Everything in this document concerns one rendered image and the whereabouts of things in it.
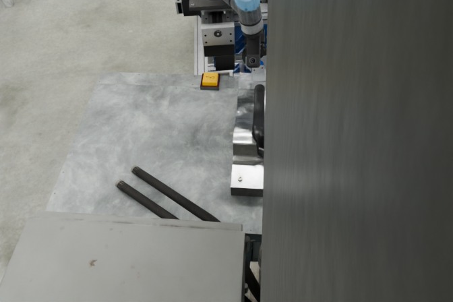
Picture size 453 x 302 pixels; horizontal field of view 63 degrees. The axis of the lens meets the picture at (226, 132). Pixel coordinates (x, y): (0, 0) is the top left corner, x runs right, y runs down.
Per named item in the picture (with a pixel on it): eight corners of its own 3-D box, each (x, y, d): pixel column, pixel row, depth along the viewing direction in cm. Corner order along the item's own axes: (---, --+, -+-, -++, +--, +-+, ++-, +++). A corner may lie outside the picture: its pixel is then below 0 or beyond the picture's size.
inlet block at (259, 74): (254, 55, 150) (252, 46, 146) (266, 54, 149) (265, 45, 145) (253, 81, 144) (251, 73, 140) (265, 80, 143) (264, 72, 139)
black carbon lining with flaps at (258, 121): (253, 87, 145) (254, 70, 137) (294, 89, 144) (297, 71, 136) (249, 162, 124) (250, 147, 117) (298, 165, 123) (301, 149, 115)
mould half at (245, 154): (239, 87, 154) (239, 64, 144) (302, 89, 152) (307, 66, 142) (230, 195, 125) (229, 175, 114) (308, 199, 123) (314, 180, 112)
